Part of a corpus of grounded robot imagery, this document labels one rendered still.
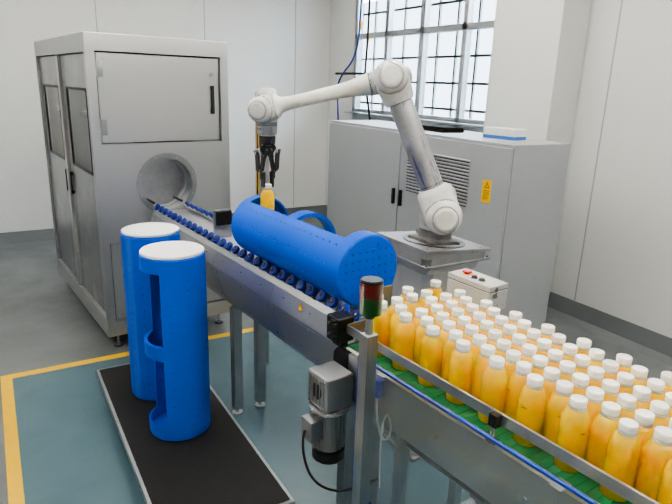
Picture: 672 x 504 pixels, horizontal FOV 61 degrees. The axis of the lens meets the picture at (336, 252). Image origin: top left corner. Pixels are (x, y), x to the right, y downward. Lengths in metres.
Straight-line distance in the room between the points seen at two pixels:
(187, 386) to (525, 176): 2.28
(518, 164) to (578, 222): 1.38
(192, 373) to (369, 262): 1.03
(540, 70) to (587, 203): 1.07
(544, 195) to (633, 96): 1.12
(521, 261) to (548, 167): 0.61
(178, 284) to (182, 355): 0.33
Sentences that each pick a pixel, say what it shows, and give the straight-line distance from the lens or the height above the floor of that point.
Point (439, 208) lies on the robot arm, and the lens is 2.40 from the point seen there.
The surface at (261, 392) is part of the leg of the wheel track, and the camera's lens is 3.33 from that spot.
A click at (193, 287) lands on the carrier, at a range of 2.58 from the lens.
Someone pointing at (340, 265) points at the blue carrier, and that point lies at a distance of 2.06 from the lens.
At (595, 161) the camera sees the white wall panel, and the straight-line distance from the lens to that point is 4.78.
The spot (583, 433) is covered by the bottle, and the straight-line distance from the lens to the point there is 1.49.
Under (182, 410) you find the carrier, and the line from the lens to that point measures 2.80.
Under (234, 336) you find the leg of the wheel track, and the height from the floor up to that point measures 0.47.
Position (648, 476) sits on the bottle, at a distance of 1.47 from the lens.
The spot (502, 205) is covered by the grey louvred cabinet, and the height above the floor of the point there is 1.09.
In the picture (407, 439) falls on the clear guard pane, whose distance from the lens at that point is 1.76.
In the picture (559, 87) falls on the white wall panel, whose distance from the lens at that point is 4.71.
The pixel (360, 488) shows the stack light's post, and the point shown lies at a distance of 1.84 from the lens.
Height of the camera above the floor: 1.76
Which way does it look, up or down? 16 degrees down
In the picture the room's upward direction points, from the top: 2 degrees clockwise
